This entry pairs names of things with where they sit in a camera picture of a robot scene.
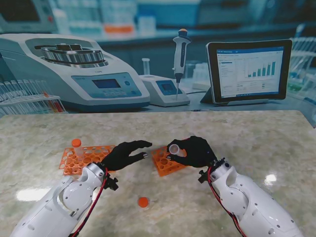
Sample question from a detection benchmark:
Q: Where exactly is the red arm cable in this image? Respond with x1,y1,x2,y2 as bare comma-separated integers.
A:
70,167,109,237
207,167,245,235

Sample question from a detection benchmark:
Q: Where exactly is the printed laboratory backdrop poster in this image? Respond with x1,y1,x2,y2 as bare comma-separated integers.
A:
0,0,316,117

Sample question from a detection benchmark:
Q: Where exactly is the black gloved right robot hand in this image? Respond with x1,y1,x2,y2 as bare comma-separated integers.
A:
166,135,218,168

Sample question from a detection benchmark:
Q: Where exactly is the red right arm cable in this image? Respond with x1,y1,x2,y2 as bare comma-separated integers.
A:
207,167,245,235

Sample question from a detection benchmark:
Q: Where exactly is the red left arm cable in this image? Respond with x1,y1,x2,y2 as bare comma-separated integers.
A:
70,167,109,237

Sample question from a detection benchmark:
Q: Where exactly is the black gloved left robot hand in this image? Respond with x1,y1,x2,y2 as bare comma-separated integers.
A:
101,140,153,171

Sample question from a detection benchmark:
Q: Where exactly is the clear plastic test tube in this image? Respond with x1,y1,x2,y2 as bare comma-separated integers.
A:
168,143,187,158
74,145,85,163

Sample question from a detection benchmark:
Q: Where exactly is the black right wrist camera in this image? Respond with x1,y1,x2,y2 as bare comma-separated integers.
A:
198,169,210,184

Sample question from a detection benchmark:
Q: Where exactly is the orange test tube rack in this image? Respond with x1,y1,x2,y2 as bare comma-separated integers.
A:
151,145,189,177
58,145,117,176

